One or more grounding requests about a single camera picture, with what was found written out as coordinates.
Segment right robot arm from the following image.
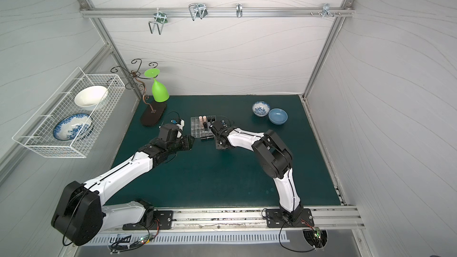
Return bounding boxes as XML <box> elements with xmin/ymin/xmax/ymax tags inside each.
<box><xmin>209</xmin><ymin>121</ymin><xmax>303</xmax><ymax>224</ymax></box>

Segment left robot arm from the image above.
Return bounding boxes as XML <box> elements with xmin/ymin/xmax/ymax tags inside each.
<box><xmin>51</xmin><ymin>121</ymin><xmax>195</xmax><ymax>246</ymax></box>

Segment clear acrylic lipstick organizer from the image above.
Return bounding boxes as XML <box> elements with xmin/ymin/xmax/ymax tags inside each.
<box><xmin>190</xmin><ymin>115</ymin><xmax>216</xmax><ymax>138</ymax></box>

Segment blue floral bowl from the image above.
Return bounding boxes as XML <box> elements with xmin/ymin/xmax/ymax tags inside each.
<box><xmin>252</xmin><ymin>101</ymin><xmax>271</xmax><ymax>117</ymax></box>

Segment green plastic goblet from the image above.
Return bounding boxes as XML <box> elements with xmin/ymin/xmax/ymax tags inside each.
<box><xmin>145</xmin><ymin>68</ymin><xmax>170</xmax><ymax>102</ymax></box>

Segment light blue bowl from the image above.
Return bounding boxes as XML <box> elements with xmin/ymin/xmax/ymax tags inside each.
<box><xmin>268</xmin><ymin>108</ymin><xmax>289</xmax><ymax>125</ymax></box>

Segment white bowl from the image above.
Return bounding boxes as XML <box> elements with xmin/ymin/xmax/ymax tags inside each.
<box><xmin>74</xmin><ymin>86</ymin><xmax>109</xmax><ymax>111</ymax></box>

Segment blue floral plate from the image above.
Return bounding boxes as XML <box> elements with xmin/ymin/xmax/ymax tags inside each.
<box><xmin>52</xmin><ymin>113</ymin><xmax>93</xmax><ymax>141</ymax></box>

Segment metal clip hook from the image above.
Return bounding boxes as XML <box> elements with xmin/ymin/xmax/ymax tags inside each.
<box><xmin>236</xmin><ymin>4</ymin><xmax>243</xmax><ymax>18</ymax></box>

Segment metal double hook middle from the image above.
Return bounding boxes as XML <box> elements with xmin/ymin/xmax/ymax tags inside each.
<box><xmin>188</xmin><ymin>3</ymin><xmax>208</xmax><ymax>21</ymax></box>

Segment metal double hook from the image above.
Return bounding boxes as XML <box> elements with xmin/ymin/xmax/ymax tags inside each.
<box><xmin>148</xmin><ymin>11</ymin><xmax>168</xmax><ymax>35</ymax></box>
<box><xmin>188</xmin><ymin>3</ymin><xmax>208</xmax><ymax>21</ymax></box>

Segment metal double hook left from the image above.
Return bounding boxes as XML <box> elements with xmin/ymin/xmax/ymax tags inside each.
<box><xmin>148</xmin><ymin>11</ymin><xmax>168</xmax><ymax>35</ymax></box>

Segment round floor port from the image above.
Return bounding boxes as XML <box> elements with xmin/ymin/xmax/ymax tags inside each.
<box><xmin>302</xmin><ymin>227</ymin><xmax>328</xmax><ymax>249</ymax></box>

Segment metal hook right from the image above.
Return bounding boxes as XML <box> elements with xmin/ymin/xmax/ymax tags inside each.
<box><xmin>309</xmin><ymin>4</ymin><xmax>341</xmax><ymax>18</ymax></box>

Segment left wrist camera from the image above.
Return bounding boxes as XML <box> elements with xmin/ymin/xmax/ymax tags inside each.
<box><xmin>170</xmin><ymin>119</ymin><xmax>185</xmax><ymax>131</ymax></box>

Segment copper wire stand black base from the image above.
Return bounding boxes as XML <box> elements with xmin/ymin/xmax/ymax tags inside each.
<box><xmin>109</xmin><ymin>58</ymin><xmax>168</xmax><ymax>127</ymax></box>

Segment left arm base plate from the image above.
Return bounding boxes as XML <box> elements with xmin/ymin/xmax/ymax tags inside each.
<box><xmin>123</xmin><ymin>210</ymin><xmax>174</xmax><ymax>230</ymax></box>

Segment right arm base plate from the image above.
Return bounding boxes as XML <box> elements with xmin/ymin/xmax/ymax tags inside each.
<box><xmin>261</xmin><ymin>206</ymin><xmax>315</xmax><ymax>228</ymax></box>

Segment right base cable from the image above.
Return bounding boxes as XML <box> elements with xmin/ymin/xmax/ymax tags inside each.
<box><xmin>259</xmin><ymin>205</ymin><xmax>320</xmax><ymax>254</ymax></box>

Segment white cable duct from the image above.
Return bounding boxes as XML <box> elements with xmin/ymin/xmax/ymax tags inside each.
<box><xmin>85</xmin><ymin>230</ymin><xmax>290</xmax><ymax>246</ymax></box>

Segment white wire basket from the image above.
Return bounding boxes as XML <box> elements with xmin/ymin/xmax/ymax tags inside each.
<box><xmin>13</xmin><ymin>68</ymin><xmax>126</xmax><ymax>158</ymax></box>

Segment left base cables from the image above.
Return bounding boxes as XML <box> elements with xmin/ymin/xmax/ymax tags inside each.
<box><xmin>108</xmin><ymin>217</ymin><xmax>161</xmax><ymax>254</ymax></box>

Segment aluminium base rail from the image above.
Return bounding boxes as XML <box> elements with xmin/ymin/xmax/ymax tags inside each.
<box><xmin>74</xmin><ymin>205</ymin><xmax>365</xmax><ymax>235</ymax></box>

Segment aluminium cross rail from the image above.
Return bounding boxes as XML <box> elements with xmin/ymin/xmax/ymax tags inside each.
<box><xmin>80</xmin><ymin>3</ymin><xmax>355</xmax><ymax>19</ymax></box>

